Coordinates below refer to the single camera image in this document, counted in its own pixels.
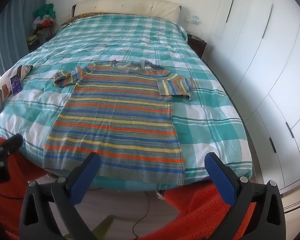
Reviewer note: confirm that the green floor mat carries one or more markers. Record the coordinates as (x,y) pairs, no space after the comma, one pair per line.
(103,228)

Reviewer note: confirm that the smartphone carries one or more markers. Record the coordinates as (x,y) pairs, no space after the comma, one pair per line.
(15,85)

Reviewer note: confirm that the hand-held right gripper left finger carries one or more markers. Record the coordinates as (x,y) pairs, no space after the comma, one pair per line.
(81,180)

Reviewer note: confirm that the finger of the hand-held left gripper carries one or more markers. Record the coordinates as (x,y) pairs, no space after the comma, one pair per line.
(8,146)

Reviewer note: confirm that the striped knit sweater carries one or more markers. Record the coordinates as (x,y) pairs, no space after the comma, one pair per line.
(117,120)

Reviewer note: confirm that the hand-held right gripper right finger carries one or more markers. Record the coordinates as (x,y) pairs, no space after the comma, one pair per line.
(221,180)

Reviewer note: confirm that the teal plaid blanket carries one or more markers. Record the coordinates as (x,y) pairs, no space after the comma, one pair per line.
(145,40)

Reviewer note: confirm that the pile of clothes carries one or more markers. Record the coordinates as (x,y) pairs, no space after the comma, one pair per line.
(43,22)

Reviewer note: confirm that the printed pillow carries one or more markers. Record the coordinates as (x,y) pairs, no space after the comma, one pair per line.
(5,82)

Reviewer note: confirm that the white wardrobe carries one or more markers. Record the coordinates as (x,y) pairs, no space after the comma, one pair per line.
(260,67)

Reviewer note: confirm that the blue curtain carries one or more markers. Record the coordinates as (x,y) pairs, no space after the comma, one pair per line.
(20,25)

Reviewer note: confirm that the dark nightstand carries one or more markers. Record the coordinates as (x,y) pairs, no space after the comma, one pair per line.
(196,45)

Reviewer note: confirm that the orange fleece garment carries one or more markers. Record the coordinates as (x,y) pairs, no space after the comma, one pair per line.
(205,212)

